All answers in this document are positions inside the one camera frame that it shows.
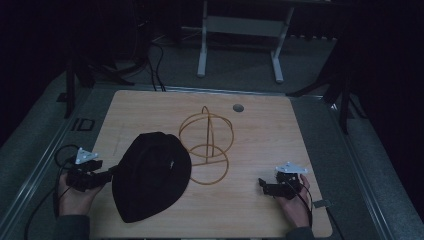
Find person's left hand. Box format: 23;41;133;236
57;173;103;218

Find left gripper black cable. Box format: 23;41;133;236
23;143;82;240

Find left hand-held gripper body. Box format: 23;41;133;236
65;147;105;193

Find white metal desk frame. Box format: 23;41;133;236
196;0;296;84

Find small grey clip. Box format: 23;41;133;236
312;198;333;210

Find black tripod stand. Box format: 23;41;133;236
62;0;154;120
285;19;368;135

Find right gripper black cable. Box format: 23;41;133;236
289;181;314;228

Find black floor cables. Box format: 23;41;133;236
145;39;168;93

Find gold wire hat stand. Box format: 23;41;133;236
178;105;235;186

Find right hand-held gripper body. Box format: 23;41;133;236
266;161;309;201

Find black brimmed hat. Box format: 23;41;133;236
111;131;193;224

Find person's right hand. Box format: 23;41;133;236
277;173;313;230

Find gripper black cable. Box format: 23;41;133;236
23;143;82;240
289;181;314;228

